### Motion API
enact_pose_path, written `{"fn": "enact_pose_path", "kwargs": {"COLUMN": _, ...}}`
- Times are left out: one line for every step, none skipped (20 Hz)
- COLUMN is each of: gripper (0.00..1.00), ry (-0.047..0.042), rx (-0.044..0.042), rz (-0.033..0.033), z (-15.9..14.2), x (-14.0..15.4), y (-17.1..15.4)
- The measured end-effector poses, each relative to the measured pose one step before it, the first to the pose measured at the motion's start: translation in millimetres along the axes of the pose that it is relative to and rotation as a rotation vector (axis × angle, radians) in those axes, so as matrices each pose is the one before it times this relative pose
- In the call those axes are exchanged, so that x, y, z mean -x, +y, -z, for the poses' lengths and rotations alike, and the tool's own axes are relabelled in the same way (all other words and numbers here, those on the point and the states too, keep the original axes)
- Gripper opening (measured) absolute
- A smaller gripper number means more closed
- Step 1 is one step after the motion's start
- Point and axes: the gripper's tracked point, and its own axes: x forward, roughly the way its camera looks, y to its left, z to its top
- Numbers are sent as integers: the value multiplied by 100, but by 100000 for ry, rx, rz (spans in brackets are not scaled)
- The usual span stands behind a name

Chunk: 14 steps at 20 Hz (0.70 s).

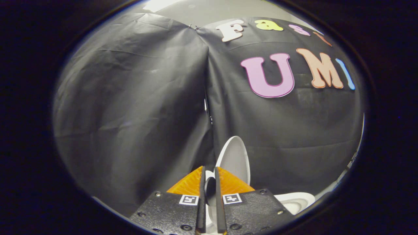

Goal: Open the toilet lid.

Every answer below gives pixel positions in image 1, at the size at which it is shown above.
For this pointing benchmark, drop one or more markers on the black backdrop cloth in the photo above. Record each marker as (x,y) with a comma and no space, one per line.
(294,130)

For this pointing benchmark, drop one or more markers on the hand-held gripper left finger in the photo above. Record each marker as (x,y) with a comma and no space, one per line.
(173,212)

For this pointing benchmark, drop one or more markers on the plain black cloth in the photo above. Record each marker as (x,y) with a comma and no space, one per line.
(130,107)

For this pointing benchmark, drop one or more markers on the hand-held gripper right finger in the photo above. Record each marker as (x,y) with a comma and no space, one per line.
(251,212)

